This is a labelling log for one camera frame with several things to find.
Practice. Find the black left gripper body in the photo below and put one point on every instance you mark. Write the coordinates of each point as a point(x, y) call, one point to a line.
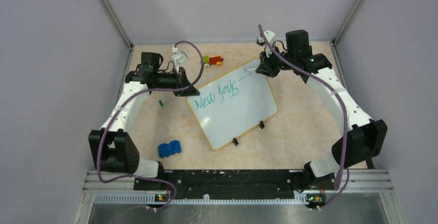
point(178, 79)

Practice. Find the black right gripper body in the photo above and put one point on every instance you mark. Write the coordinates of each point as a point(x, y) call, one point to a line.
point(275, 60)

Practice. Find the yellow-framed whiteboard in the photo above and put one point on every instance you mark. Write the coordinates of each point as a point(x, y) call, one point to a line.
point(233, 104)

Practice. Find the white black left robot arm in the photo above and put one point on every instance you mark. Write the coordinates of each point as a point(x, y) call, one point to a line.
point(112, 148)

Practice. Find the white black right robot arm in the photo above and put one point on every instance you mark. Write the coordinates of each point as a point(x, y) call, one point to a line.
point(362, 136)

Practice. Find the red toy train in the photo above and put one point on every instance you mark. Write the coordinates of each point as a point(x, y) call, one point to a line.
point(215, 60)

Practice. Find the blue toy car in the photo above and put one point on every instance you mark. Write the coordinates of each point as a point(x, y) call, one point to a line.
point(167, 149)

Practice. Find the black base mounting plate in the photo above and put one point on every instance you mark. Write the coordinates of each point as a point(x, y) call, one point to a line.
point(268, 184)

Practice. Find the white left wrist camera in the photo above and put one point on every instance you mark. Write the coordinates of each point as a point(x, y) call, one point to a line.
point(178, 58)

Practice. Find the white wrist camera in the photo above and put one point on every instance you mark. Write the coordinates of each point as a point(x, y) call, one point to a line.
point(266, 39)
point(178, 58)

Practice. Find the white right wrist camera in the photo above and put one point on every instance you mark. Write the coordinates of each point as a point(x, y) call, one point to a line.
point(266, 39)

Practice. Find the aluminium frame rail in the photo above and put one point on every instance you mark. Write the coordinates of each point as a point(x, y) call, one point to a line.
point(357, 182)

